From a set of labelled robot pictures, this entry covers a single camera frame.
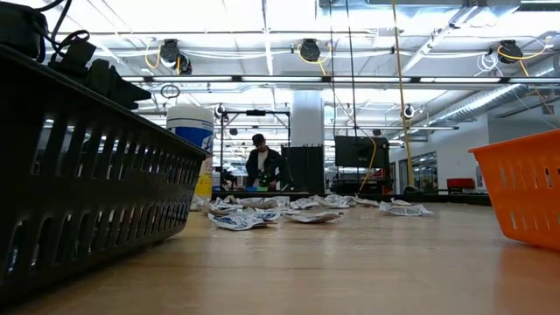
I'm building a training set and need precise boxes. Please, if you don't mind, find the yellow hanging cable black end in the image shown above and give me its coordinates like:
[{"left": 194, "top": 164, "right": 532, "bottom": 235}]
[{"left": 390, "top": 0, "right": 421, "bottom": 194}]

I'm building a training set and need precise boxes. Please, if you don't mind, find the long ceiling light bar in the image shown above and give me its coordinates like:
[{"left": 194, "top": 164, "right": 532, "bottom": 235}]
[{"left": 121, "top": 74, "right": 560, "bottom": 86}]

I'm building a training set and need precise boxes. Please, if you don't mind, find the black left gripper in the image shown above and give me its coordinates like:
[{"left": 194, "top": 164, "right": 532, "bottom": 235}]
[{"left": 47, "top": 39, "right": 152, "bottom": 111}]

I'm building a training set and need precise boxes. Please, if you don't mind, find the white-lidded disinfectant wipes canister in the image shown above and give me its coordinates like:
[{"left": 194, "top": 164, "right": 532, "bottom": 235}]
[{"left": 165, "top": 104, "right": 215, "bottom": 202}]

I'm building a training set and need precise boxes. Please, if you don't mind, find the black plastic basket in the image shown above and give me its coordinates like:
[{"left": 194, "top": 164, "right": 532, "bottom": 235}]
[{"left": 0, "top": 43, "right": 211, "bottom": 303}]

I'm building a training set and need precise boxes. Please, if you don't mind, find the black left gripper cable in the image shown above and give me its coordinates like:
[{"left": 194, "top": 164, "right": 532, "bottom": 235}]
[{"left": 32, "top": 0, "right": 91, "bottom": 62}]

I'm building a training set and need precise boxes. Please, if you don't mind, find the black screen panel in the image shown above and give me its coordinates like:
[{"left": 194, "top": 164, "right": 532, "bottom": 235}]
[{"left": 334, "top": 135, "right": 391, "bottom": 194}]

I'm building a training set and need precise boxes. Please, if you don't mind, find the silver ventilation duct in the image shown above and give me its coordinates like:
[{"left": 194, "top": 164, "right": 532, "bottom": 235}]
[{"left": 426, "top": 82, "right": 526, "bottom": 129}]

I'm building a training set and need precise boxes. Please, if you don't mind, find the red box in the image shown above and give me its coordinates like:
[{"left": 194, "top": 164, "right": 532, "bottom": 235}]
[{"left": 445, "top": 177, "right": 476, "bottom": 191}]

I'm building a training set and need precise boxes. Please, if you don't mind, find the white pillar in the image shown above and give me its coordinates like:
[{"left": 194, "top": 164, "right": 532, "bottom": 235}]
[{"left": 290, "top": 89, "right": 326, "bottom": 148}]

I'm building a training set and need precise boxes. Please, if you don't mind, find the black hanging cable ring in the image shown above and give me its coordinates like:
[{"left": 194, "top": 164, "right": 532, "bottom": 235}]
[{"left": 159, "top": 83, "right": 182, "bottom": 100}]

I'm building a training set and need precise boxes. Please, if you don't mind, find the black background rig frame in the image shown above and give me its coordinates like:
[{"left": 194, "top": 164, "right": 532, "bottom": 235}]
[{"left": 220, "top": 108, "right": 292, "bottom": 193}]

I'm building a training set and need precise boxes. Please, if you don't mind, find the person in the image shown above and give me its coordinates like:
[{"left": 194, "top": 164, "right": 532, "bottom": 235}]
[{"left": 244, "top": 133, "right": 295, "bottom": 193}]

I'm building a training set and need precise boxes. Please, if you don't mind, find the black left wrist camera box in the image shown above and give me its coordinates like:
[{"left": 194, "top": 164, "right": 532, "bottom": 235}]
[{"left": 0, "top": 0, "right": 50, "bottom": 63}]

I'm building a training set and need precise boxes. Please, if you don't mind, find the orange plastic basket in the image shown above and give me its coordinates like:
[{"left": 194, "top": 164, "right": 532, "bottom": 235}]
[{"left": 467, "top": 129, "right": 560, "bottom": 253}]

